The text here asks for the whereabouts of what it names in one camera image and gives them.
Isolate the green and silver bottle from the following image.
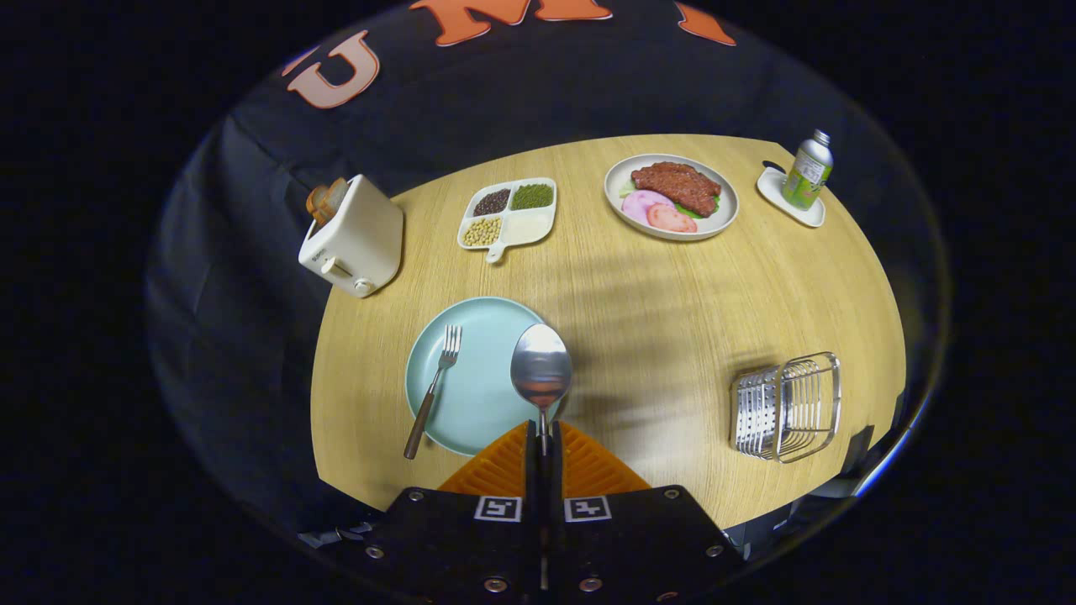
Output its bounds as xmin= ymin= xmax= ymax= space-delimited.
xmin=782 ymin=129 xmax=835 ymax=212

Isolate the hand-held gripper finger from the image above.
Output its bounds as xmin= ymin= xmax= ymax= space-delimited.
xmin=363 ymin=420 xmax=543 ymax=605
xmin=542 ymin=420 xmax=736 ymax=605

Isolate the white round food plate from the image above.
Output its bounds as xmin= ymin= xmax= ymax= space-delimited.
xmin=604 ymin=154 xmax=741 ymax=243

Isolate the light blue plate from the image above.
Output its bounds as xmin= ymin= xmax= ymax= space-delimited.
xmin=405 ymin=296 xmax=560 ymax=457

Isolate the red ham slice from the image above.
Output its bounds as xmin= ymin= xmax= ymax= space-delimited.
xmin=646 ymin=203 xmax=699 ymax=234

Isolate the brown meat steak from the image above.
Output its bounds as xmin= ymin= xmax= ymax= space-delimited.
xmin=630 ymin=161 xmax=722 ymax=217

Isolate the metal wire utensil rack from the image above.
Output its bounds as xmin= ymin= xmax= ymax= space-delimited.
xmin=730 ymin=351 xmax=842 ymax=465

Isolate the white square coaster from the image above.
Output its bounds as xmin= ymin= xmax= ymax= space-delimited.
xmin=757 ymin=165 xmax=827 ymax=229

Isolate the silver metal spoon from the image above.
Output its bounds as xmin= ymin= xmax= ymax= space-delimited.
xmin=510 ymin=324 xmax=573 ymax=459

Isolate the fork with brown handle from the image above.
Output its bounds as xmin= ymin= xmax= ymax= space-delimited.
xmin=403 ymin=324 xmax=463 ymax=460

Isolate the white toaster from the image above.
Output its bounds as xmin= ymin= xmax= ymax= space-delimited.
xmin=298 ymin=174 xmax=405 ymax=299

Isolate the white divided bean tray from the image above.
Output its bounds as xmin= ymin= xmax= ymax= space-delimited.
xmin=456 ymin=177 xmax=558 ymax=265

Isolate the pale pink ham slice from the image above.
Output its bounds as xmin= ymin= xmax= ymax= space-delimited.
xmin=622 ymin=190 xmax=676 ymax=226

